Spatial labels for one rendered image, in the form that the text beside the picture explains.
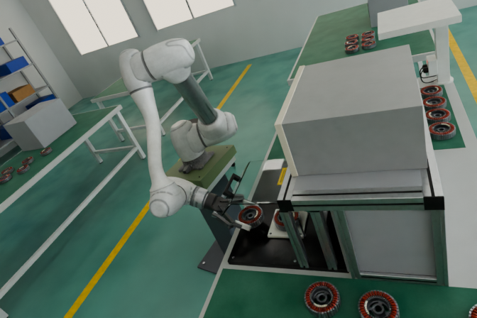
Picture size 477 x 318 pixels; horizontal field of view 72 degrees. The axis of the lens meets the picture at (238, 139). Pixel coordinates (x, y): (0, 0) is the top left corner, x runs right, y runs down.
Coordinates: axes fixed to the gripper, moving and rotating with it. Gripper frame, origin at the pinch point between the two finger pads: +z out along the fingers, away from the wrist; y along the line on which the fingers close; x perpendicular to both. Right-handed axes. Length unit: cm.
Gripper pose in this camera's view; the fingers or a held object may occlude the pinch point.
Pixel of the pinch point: (250, 216)
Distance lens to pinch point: 145.3
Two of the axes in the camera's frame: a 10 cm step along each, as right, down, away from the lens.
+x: 1.5, -7.6, -6.3
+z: 9.4, 3.1, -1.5
